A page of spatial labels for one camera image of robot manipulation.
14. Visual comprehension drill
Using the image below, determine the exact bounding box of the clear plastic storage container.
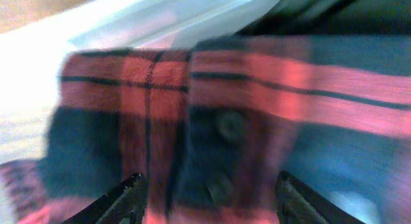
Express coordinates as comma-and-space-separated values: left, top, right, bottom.
1, 0, 280, 162

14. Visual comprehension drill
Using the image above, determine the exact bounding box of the black drawstring garment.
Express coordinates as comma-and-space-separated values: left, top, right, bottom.
236, 0, 410, 36

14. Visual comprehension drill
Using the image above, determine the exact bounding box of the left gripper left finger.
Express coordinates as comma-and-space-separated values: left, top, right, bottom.
63, 173, 148, 224

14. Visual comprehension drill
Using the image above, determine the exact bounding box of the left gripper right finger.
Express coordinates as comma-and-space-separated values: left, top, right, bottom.
275, 171, 364, 224

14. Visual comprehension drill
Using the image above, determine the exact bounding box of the red navy plaid shirt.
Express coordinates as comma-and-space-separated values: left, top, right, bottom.
1, 36, 410, 223

